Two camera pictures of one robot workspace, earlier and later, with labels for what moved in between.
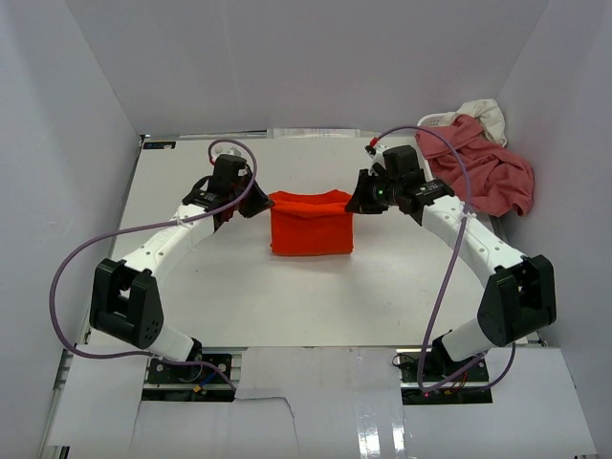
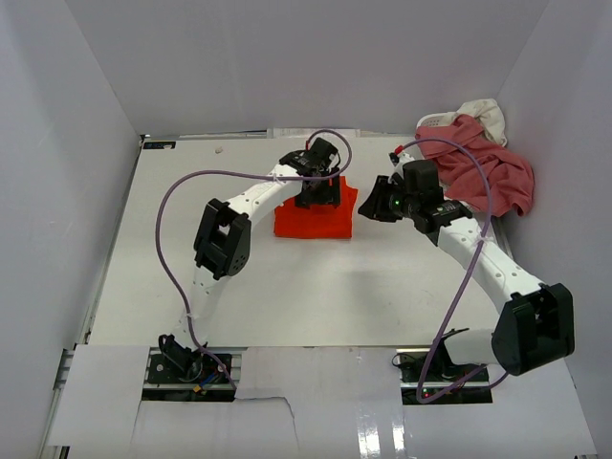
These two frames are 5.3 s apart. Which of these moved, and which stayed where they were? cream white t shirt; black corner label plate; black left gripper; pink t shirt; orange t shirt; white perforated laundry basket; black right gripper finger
Moved: black right gripper finger; orange t shirt; black left gripper
Stayed: white perforated laundry basket; pink t shirt; black corner label plate; cream white t shirt
